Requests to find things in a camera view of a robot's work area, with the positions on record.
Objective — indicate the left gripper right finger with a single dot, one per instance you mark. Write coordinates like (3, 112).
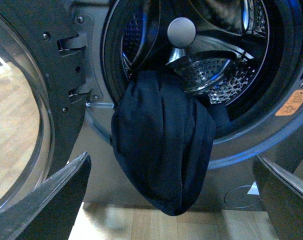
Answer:
(282, 196)

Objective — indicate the dark navy garment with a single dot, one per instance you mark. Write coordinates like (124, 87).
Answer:
(162, 139)

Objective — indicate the grey front-load washing machine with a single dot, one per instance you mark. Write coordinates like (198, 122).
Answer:
(245, 54)

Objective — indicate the orange warning sticker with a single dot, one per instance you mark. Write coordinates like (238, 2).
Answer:
(292, 104)

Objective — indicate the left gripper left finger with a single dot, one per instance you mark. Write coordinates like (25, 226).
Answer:
(49, 212)

